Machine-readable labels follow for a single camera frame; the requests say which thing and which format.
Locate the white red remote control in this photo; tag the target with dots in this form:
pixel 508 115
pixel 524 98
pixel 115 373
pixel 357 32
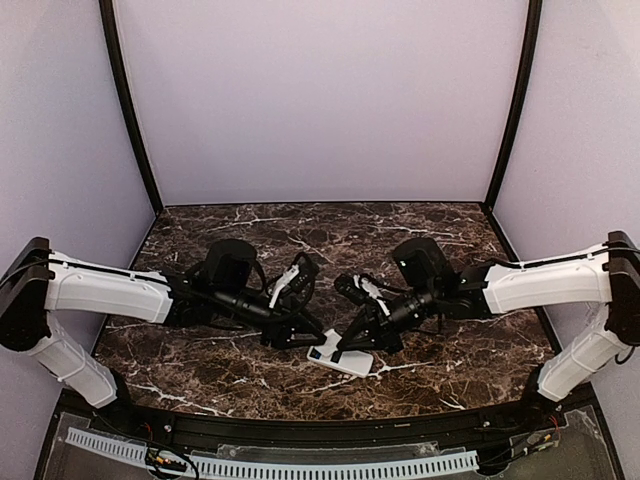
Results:
pixel 356 363

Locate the right black frame post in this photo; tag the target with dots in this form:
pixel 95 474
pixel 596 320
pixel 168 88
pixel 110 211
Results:
pixel 525 64

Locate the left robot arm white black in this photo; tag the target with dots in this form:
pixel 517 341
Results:
pixel 41 282

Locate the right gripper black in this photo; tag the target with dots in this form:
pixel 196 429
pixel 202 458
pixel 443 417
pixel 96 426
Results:
pixel 377 325

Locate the black front rail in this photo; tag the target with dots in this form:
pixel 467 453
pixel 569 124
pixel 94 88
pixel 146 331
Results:
pixel 483 428

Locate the black frame post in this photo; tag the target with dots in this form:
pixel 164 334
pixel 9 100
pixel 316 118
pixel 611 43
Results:
pixel 116 60
pixel 525 64

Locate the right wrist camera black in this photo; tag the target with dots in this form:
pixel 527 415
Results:
pixel 361 290

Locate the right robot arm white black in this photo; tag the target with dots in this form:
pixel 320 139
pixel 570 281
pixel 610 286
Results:
pixel 606 274

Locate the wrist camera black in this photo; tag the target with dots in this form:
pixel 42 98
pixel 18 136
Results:
pixel 361 290
pixel 296 279

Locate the white battery cover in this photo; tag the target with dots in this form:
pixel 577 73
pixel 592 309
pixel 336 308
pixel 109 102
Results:
pixel 332 339

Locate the blue battery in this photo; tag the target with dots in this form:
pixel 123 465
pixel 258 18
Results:
pixel 315 355

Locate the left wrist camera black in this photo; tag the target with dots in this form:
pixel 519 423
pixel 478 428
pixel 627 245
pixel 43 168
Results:
pixel 296 279

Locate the left white cable duct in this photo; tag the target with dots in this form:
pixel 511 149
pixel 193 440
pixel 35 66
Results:
pixel 127 451

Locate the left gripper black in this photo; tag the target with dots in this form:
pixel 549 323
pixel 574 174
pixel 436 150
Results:
pixel 282 322

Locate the left camera cable black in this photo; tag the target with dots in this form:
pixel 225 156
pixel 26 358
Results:
pixel 293 302

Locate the white cable duct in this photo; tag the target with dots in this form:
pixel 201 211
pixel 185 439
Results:
pixel 420 468
pixel 127 451

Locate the left black frame post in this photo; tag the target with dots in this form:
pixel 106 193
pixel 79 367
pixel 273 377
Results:
pixel 116 60

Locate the right white cable duct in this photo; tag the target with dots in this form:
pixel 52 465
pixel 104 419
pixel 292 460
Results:
pixel 420 468

